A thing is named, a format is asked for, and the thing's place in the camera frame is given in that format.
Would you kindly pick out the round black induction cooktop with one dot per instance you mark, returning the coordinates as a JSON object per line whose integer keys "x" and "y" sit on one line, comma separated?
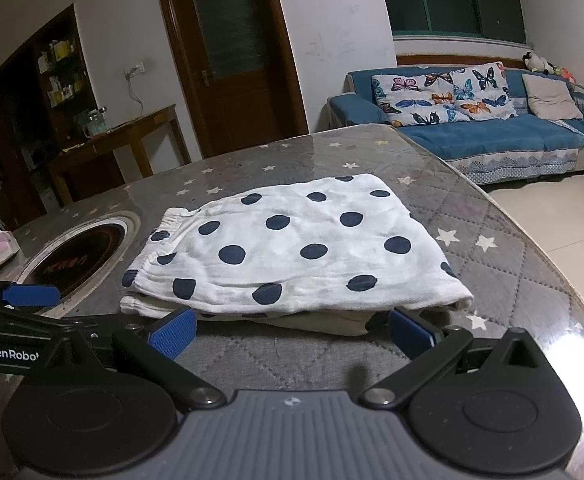
{"x": 133, "y": 230}

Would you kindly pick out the blue sofa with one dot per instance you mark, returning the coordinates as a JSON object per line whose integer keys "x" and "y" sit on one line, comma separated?
{"x": 497, "y": 140}

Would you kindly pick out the dark wooden shelf cabinet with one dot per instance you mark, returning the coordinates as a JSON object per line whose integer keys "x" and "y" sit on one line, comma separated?
{"x": 12, "y": 135}

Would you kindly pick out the glass mug with lid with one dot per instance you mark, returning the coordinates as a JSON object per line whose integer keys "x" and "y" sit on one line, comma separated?
{"x": 91, "y": 126}

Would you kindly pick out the white wall socket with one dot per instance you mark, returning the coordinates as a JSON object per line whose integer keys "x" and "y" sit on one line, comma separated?
{"x": 135, "y": 70}

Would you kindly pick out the round black induction cooker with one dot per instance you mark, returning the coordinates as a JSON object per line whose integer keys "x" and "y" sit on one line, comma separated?
{"x": 72, "y": 260}

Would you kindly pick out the white polka dot pants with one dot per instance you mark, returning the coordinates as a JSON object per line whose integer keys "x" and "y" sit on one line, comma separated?
{"x": 297, "y": 240}

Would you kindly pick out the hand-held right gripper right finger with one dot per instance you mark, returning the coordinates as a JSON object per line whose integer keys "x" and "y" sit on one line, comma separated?
{"x": 409, "y": 332}

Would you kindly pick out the beige cushion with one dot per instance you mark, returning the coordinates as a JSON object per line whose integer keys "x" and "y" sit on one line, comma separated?
{"x": 549, "y": 95}

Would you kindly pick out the grey star quilted tablecloth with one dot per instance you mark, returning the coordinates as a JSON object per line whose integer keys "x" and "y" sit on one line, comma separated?
{"x": 512, "y": 280}

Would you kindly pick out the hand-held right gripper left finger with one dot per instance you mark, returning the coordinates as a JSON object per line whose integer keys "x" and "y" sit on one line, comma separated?
{"x": 174, "y": 332}

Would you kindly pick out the brown wooden door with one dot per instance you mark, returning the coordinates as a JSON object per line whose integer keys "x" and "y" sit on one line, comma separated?
{"x": 242, "y": 105}

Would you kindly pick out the panda plush toy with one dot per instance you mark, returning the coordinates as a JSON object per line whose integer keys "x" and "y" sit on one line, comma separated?
{"x": 536, "y": 62}

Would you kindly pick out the butterfly print cushion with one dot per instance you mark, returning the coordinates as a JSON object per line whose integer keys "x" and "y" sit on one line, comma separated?
{"x": 412, "y": 97}
{"x": 487, "y": 90}

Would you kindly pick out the green framed window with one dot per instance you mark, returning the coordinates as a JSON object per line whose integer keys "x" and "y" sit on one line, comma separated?
{"x": 447, "y": 0}

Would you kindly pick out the wooden side table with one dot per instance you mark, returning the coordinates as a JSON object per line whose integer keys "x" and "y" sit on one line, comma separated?
{"x": 122, "y": 132}

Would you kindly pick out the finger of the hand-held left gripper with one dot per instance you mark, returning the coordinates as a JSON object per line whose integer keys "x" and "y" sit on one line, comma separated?
{"x": 32, "y": 294}

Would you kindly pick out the glass jar with dark lid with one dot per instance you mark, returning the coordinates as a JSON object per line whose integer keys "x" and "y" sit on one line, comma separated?
{"x": 103, "y": 112}

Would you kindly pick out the orange plush toy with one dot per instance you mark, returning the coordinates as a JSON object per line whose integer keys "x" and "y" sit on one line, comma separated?
{"x": 566, "y": 75}

